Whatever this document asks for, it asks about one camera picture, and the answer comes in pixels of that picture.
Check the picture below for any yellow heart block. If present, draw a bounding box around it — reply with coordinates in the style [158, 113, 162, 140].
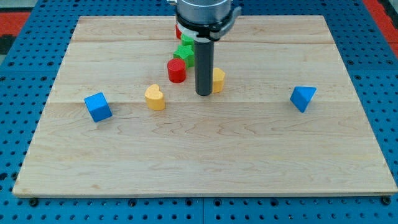
[144, 84, 165, 111]

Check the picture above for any light wooden board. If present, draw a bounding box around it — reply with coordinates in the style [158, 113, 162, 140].
[12, 16, 397, 198]

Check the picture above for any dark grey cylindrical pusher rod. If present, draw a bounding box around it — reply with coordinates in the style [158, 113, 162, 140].
[194, 41, 214, 96]

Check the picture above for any red block behind arm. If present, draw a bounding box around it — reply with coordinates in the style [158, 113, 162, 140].
[175, 24, 182, 39]

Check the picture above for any blue cube block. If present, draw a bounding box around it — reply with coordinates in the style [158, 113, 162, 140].
[84, 92, 113, 123]

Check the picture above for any red cylinder block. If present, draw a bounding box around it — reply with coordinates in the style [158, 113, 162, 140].
[167, 58, 187, 83]

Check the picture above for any green star block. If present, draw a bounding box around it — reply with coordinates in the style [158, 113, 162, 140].
[173, 45, 195, 68]

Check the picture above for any yellow hexagon block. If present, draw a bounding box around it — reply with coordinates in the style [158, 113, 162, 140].
[213, 68, 226, 93]

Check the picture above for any blue triangle block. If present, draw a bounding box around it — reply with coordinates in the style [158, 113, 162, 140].
[290, 86, 317, 113]

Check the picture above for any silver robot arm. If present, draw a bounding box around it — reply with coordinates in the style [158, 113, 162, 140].
[167, 0, 242, 96]

